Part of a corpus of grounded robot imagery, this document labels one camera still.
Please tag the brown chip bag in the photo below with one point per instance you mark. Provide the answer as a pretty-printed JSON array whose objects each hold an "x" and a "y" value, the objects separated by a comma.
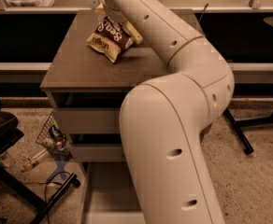
[{"x": 111, "y": 37}]

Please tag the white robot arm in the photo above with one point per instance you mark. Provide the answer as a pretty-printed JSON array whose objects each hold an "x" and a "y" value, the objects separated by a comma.
[{"x": 161, "y": 119}]

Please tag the grey drawer cabinet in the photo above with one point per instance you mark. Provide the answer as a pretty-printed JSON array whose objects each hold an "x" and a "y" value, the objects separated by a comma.
[{"x": 80, "y": 77}]

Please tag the open bottom drawer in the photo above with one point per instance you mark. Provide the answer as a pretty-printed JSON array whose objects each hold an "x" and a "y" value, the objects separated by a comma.
[{"x": 110, "y": 196}]

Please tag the blue tape cross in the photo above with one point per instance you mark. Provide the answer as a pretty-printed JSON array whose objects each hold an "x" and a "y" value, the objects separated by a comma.
[{"x": 60, "y": 162}]

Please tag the clear plastic bottle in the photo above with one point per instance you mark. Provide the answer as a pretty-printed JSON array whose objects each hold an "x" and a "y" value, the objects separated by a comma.
[{"x": 34, "y": 161}]

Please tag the dark tray left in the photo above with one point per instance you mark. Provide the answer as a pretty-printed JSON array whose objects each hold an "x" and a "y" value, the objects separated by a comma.
[{"x": 9, "y": 132}]

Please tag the black stand base left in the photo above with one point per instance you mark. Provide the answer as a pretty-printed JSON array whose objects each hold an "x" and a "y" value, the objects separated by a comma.
[{"x": 42, "y": 206}]

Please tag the top drawer with handle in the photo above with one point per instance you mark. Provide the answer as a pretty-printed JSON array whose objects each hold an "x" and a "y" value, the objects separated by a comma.
[{"x": 87, "y": 120}]

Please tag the drawer with handle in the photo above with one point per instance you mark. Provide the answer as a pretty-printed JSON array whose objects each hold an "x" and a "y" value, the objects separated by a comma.
[
  {"x": 97, "y": 153},
  {"x": 87, "y": 120}
]

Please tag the middle drawer with handle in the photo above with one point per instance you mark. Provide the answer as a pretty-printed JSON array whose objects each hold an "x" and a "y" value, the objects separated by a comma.
[{"x": 97, "y": 153}]

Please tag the wire mesh basket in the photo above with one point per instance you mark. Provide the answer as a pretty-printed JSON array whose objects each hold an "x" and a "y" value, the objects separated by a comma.
[{"x": 52, "y": 138}]

